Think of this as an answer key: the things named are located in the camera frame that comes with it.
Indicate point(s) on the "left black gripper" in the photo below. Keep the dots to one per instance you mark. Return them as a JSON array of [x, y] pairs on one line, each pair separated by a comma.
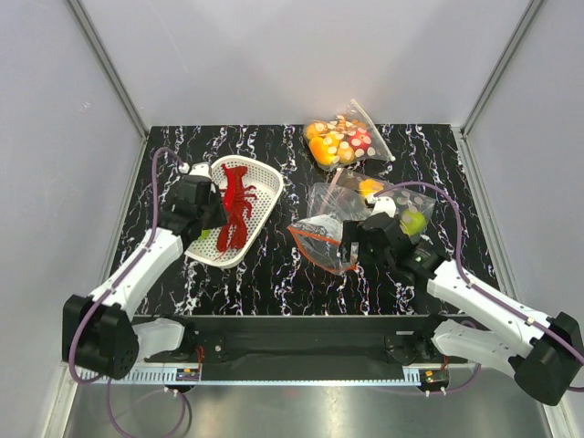
[[221, 217]]

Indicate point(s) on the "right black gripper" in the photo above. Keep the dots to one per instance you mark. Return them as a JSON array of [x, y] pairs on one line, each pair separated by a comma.
[[352, 233]]

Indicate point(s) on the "red fake lobster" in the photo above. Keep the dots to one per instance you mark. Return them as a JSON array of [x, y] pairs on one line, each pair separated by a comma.
[[233, 236]]

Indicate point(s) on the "clear red-zip bag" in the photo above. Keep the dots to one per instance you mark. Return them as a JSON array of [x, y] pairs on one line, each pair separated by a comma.
[[318, 236]]

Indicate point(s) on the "red fake chili peppers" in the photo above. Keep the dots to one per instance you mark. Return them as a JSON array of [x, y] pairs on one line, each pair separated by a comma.
[[229, 192]]

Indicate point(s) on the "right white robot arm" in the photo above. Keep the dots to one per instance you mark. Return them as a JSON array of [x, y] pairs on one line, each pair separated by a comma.
[[542, 354]]

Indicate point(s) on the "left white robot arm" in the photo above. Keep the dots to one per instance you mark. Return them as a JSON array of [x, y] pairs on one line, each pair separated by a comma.
[[97, 330]]

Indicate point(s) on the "green fake pear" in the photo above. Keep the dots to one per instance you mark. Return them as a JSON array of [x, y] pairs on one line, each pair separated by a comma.
[[412, 222]]

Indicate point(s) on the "dotted bag with yellow pepper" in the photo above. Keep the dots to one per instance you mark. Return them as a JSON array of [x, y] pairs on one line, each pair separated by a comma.
[[403, 197]]

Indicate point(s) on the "yellow fake bell pepper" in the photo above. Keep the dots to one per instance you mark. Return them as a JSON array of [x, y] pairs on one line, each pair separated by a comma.
[[369, 187]]

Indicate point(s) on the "dotted bag of orange fruit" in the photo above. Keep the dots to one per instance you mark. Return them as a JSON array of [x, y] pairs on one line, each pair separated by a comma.
[[347, 137]]

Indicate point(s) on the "white perforated plastic basket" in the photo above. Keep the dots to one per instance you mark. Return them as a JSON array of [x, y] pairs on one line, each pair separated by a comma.
[[262, 185]]

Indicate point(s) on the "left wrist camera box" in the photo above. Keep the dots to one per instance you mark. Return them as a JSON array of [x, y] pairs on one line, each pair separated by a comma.
[[201, 169]]

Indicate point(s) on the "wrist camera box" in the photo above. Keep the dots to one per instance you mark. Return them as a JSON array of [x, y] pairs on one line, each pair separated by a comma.
[[201, 169], [382, 205]]

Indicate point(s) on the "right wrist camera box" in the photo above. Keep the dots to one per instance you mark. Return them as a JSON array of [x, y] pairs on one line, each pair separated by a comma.
[[382, 205]]

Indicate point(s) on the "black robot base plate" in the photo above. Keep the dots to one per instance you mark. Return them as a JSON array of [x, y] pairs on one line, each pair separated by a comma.
[[295, 350]]

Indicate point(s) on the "white slotted cable duct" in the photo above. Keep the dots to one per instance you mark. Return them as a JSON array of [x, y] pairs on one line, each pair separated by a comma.
[[178, 376]]

